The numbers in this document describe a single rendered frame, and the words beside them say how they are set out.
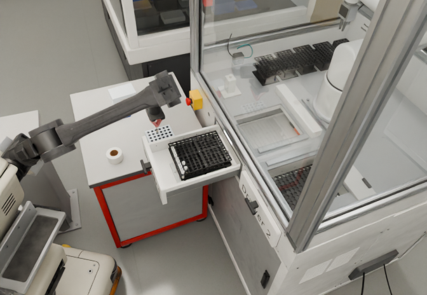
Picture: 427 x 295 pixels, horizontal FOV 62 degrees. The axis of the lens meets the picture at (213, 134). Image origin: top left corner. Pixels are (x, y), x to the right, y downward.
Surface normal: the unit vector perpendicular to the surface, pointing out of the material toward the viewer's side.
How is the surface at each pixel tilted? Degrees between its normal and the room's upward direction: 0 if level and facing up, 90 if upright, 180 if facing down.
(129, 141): 0
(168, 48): 90
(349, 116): 90
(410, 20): 90
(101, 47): 0
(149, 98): 52
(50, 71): 0
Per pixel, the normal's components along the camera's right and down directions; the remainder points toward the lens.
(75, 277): 0.04, -0.67
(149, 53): 0.38, 0.70
